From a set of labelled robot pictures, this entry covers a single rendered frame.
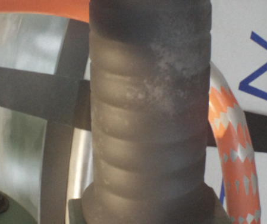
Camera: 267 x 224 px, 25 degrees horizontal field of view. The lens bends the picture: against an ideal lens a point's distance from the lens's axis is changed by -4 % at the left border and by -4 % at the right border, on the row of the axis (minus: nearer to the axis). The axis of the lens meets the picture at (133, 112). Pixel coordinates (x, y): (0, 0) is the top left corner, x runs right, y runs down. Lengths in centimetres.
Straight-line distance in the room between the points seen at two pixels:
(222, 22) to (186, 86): 31
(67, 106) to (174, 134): 24
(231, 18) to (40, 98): 16
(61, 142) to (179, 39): 26
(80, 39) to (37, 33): 8
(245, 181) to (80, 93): 20
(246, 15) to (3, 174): 24
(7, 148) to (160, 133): 34
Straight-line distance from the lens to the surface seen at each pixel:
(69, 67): 41
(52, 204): 42
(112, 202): 18
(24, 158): 47
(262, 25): 51
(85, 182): 39
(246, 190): 22
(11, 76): 47
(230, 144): 22
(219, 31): 46
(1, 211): 23
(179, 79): 16
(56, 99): 42
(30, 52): 48
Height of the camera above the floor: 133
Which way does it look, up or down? 26 degrees down
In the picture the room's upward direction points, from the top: 135 degrees counter-clockwise
